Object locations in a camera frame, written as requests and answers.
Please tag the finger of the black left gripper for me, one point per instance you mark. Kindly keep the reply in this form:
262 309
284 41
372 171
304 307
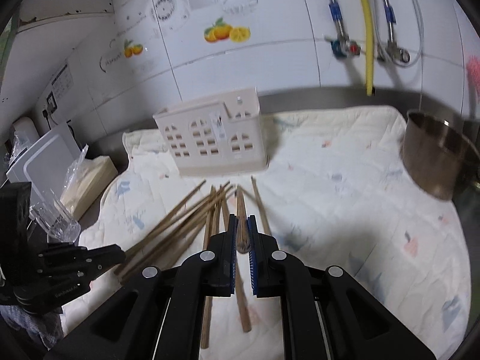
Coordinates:
84 262

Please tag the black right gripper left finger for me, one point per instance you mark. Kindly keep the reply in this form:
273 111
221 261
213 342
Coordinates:
210 273

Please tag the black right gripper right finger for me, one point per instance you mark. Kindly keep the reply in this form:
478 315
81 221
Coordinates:
276 273

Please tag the clear plastic bottle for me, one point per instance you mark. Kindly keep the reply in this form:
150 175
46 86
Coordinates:
56 221

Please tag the tissue pack in plastic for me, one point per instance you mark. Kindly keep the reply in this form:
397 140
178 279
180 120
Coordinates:
85 181

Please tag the white patterned quilted mat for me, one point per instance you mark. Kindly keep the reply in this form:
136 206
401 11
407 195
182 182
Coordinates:
335 193

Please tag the beige plastic utensil holder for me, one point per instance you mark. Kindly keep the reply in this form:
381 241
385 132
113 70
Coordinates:
215 135

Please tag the stainless steel pot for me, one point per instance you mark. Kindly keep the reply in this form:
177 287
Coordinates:
440 160

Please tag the silver water valve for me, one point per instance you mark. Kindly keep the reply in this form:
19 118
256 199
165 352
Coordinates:
390 51

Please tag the wall power socket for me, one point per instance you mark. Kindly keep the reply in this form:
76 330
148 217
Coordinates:
51 106

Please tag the red handled water valve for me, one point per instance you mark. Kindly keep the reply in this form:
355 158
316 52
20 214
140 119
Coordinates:
343 47

